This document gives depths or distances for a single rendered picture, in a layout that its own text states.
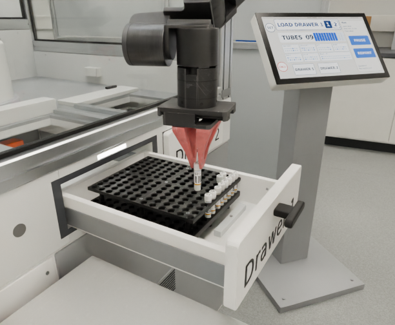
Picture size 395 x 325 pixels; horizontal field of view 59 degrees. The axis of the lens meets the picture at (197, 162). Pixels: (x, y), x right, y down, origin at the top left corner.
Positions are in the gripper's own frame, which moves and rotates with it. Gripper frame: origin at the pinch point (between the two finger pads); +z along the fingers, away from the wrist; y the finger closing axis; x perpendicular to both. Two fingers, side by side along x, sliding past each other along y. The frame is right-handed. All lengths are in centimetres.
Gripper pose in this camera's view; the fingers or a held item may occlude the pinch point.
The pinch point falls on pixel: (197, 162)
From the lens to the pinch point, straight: 53.9
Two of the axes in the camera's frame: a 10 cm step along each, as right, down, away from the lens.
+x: -3.1, 3.7, -8.8
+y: -9.5, -1.2, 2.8
